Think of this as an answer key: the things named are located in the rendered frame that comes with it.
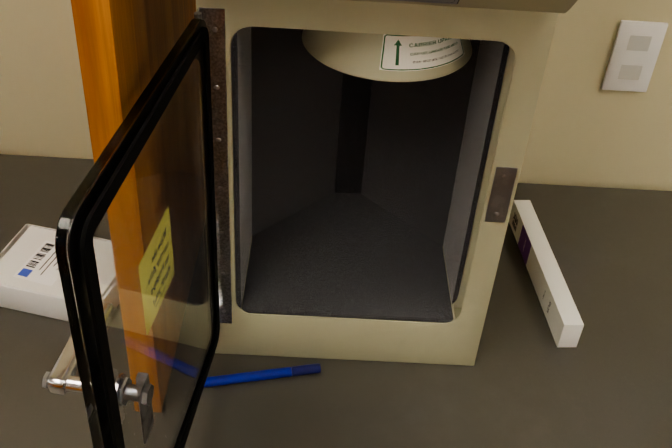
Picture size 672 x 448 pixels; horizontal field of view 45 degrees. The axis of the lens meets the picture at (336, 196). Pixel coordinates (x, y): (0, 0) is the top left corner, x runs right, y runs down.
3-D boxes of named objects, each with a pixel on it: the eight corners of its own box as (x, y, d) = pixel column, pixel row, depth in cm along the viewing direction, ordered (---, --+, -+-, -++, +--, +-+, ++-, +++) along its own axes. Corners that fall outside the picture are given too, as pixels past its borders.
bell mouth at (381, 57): (305, 2, 90) (307, -46, 87) (461, 12, 91) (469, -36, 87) (297, 77, 76) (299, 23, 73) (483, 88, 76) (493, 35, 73)
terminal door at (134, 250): (218, 335, 93) (206, 11, 69) (130, 594, 68) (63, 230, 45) (212, 334, 93) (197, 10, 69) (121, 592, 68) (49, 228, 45)
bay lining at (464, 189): (255, 185, 112) (255, -66, 91) (439, 195, 113) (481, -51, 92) (236, 309, 93) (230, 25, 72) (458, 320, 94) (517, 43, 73)
